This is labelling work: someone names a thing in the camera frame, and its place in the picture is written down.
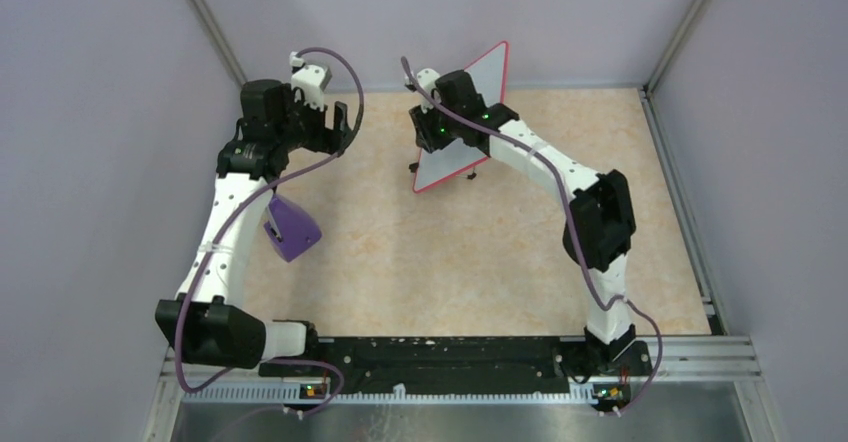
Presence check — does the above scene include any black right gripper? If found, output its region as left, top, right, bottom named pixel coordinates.
left=409, top=95, right=461, bottom=155

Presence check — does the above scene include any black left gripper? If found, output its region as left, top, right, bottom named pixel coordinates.
left=275, top=83, right=353, bottom=157

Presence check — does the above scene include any red framed whiteboard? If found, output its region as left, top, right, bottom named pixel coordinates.
left=412, top=41, right=511, bottom=194

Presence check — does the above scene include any purple wedge eraser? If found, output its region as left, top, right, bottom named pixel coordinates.
left=263, top=194, right=322, bottom=262

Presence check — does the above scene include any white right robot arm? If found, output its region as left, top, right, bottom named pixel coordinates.
left=405, top=69, right=636, bottom=374

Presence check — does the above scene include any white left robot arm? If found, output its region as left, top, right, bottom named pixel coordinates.
left=155, top=79, right=356, bottom=376

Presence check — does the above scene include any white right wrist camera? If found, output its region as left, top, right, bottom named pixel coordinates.
left=404, top=68, right=440, bottom=110

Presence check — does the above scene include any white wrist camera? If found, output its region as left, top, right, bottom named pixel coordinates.
left=289, top=52, right=332, bottom=112
left=404, top=68, right=440, bottom=110

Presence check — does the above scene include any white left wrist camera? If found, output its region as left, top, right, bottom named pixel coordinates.
left=289, top=52, right=332, bottom=112

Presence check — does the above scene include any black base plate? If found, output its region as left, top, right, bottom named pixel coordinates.
left=258, top=336, right=652, bottom=396

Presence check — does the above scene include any white cable duct rail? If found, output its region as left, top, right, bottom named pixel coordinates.
left=183, top=382, right=598, bottom=405

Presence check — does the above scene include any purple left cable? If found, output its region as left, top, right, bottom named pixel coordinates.
left=173, top=46, right=366, bottom=420

